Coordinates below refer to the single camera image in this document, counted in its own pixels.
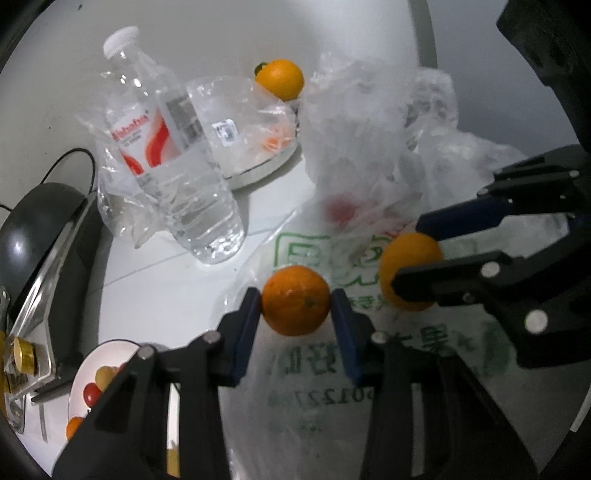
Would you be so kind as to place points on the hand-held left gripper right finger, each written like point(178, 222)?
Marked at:
point(344, 332)

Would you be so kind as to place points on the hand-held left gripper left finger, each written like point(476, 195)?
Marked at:
point(244, 332)

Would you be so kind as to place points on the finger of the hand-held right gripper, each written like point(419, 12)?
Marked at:
point(461, 219)
point(443, 281)

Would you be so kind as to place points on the orange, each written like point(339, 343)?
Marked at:
point(295, 300)
point(411, 258)
point(74, 428)
point(281, 78)

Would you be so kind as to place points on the white green-printed plastic bag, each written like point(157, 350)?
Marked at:
point(300, 415)

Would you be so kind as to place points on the white round plate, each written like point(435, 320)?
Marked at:
point(104, 353)

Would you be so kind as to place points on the yellowish cherry tomato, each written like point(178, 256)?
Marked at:
point(105, 375)

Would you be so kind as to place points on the clear plastic water bottle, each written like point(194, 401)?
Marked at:
point(184, 184)

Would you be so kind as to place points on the small white dish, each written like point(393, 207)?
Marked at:
point(258, 170)

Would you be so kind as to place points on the steel induction cooker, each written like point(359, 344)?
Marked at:
point(69, 277)

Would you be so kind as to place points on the brass cooker knob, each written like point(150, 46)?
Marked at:
point(24, 354)

